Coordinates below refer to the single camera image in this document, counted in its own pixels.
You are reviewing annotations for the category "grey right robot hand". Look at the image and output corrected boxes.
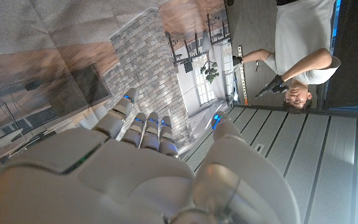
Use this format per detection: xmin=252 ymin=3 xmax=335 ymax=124
xmin=0 ymin=87 xmax=301 ymax=224

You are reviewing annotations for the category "printed office backdrop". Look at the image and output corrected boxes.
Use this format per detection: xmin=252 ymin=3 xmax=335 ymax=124
xmin=0 ymin=0 xmax=242 ymax=175

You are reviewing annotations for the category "person in white shirt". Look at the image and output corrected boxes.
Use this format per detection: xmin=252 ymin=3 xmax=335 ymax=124
xmin=232 ymin=0 xmax=342 ymax=114

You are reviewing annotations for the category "perforated metal rail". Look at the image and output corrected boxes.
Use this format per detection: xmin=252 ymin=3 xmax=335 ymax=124
xmin=237 ymin=45 xmax=249 ymax=106

